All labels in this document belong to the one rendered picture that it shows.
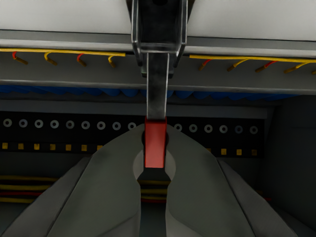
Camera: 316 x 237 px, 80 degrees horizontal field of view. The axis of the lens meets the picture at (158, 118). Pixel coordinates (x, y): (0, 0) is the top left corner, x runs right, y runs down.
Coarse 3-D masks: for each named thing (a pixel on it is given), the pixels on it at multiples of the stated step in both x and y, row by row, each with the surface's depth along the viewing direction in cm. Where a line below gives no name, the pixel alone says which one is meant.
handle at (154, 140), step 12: (156, 60) 8; (168, 60) 8; (156, 72) 9; (156, 84) 9; (156, 96) 9; (156, 108) 10; (156, 120) 10; (144, 132) 10; (156, 132) 10; (156, 144) 11; (156, 156) 11
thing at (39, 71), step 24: (0, 48) 12; (24, 48) 12; (48, 48) 12; (0, 72) 13; (24, 72) 13; (48, 72) 13; (72, 72) 13; (96, 72) 13; (120, 72) 13; (192, 72) 14; (216, 72) 14; (240, 72) 14; (264, 72) 14; (288, 72) 14; (312, 72) 14
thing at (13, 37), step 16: (0, 32) 11; (16, 32) 11; (32, 32) 11; (48, 32) 11; (64, 32) 11; (128, 48) 11; (192, 48) 11; (208, 48) 11; (224, 48) 11; (240, 48) 11; (256, 48) 11; (272, 48) 11; (288, 48) 11; (304, 48) 11
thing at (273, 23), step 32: (0, 0) 8; (32, 0) 8; (64, 0) 8; (96, 0) 8; (224, 0) 8; (256, 0) 8; (288, 0) 8; (96, 32) 11; (128, 32) 11; (192, 32) 11; (224, 32) 10; (256, 32) 10; (288, 32) 10
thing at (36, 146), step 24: (0, 120) 25; (48, 120) 25; (72, 120) 25; (96, 120) 25; (120, 120) 25; (144, 120) 26; (168, 120) 26; (192, 120) 26; (216, 120) 26; (240, 120) 26; (0, 144) 25; (24, 144) 25; (48, 144) 25; (72, 144) 25; (96, 144) 25; (216, 144) 26; (240, 144) 26
